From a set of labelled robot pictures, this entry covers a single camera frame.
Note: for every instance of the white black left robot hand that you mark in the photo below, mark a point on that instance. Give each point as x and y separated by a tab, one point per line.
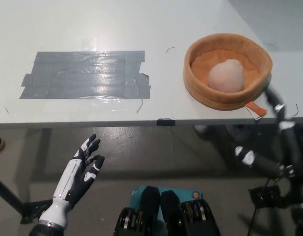
67	182

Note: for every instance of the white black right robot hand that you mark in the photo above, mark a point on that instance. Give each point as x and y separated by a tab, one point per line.
287	132

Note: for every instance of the pale pink plush dumpling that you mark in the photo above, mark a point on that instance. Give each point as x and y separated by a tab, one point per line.
226	76

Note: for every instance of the orange white plate tag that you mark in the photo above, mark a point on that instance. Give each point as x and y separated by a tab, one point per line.
256	110

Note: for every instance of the black teal robot torso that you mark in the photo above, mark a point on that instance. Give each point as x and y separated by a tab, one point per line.
166	216

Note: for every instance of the black stand leg with foot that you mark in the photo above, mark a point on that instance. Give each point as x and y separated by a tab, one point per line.
8	194

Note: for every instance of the light grey shoe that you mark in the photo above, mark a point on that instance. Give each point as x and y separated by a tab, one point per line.
200	130

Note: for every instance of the clear tape film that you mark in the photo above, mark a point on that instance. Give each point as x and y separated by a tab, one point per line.
109	104

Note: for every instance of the orange round basket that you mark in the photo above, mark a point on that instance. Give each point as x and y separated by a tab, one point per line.
205	93

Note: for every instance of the small black tape piece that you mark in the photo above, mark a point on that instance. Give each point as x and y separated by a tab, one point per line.
166	121

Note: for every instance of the black floor base plate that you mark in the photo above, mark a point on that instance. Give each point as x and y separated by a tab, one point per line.
264	194

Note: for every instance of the grey duct tape patch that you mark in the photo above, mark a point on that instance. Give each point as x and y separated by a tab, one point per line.
85	73

